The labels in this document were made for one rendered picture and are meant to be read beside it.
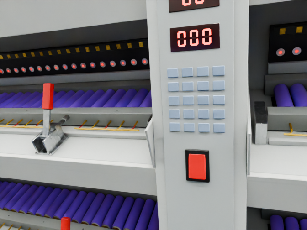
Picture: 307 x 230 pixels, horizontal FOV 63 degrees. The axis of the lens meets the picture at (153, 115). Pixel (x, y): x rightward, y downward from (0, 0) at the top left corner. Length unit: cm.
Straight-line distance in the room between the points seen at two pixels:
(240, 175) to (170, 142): 8
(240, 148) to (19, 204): 46
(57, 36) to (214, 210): 45
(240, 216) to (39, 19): 32
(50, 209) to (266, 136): 41
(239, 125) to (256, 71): 21
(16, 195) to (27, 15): 39
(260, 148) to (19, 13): 32
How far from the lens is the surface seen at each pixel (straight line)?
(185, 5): 25
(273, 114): 32
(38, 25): 35
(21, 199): 60
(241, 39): 25
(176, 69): 25
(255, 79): 45
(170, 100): 25
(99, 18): 30
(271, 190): 28
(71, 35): 56
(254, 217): 47
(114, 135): 34
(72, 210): 52
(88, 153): 34
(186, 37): 25
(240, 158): 26
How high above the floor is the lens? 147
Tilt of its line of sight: 10 degrees down
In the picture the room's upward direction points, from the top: 3 degrees counter-clockwise
